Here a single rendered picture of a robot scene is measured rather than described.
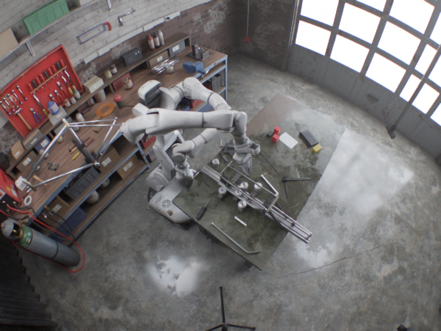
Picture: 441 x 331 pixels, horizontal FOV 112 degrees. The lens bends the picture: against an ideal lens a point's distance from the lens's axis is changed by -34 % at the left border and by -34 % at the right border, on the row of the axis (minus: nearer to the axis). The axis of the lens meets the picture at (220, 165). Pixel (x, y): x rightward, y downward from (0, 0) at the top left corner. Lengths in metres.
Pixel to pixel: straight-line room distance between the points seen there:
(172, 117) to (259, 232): 0.96
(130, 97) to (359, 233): 3.03
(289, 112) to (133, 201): 1.98
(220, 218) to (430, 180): 3.55
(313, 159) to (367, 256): 1.45
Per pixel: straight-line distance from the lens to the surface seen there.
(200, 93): 1.31
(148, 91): 1.21
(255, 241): 1.47
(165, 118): 0.84
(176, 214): 2.12
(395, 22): 3.67
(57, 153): 2.52
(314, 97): 3.97
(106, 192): 2.79
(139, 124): 0.92
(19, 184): 2.56
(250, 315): 2.32
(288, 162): 1.77
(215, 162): 1.65
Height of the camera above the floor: 2.29
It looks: 57 degrees down
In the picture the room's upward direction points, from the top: 2 degrees counter-clockwise
